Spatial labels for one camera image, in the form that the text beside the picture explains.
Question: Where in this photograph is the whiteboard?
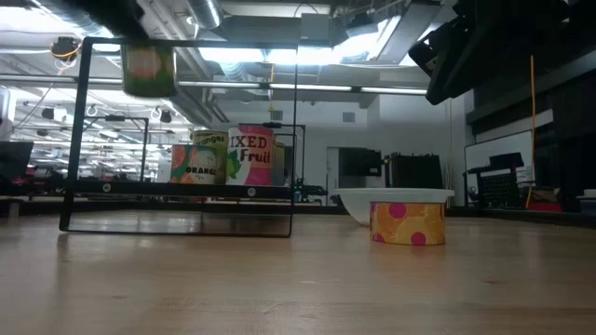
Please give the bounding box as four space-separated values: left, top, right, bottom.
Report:
464 129 535 208

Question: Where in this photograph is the green sliced peaches can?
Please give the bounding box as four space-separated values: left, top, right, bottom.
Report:
121 42 179 99

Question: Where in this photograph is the mixed fruit pink can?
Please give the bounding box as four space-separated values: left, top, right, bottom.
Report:
225 124 277 187

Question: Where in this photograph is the black aluminium table frame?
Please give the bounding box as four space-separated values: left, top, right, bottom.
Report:
0 197 596 229

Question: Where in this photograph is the white translucent plastic bowl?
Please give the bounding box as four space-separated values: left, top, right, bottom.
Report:
332 187 456 228

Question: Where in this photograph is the silver ventilation duct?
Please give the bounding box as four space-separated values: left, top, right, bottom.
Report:
185 0 224 30

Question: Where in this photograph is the oranges label tall can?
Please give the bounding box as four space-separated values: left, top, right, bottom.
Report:
192 128 230 186

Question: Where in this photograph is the black desk stand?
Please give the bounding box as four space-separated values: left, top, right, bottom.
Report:
467 152 526 209

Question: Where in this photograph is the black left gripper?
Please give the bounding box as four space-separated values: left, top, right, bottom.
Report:
59 0 151 43

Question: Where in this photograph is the black equipment box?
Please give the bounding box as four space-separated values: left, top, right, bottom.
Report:
338 147 384 178

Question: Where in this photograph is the yellow pink-dotted rings can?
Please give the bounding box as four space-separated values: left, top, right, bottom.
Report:
370 200 447 247

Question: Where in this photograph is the black frame clear shelf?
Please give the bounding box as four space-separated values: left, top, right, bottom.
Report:
58 35 307 239

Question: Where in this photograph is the black office monitor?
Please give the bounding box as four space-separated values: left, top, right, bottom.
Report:
0 141 34 178

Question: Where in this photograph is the black equipment rack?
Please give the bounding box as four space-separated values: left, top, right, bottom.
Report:
388 152 444 190

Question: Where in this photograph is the black hanging ceiling device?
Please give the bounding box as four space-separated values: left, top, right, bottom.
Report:
49 35 82 62

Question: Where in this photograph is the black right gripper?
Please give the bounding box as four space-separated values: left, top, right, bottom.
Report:
407 12 495 107

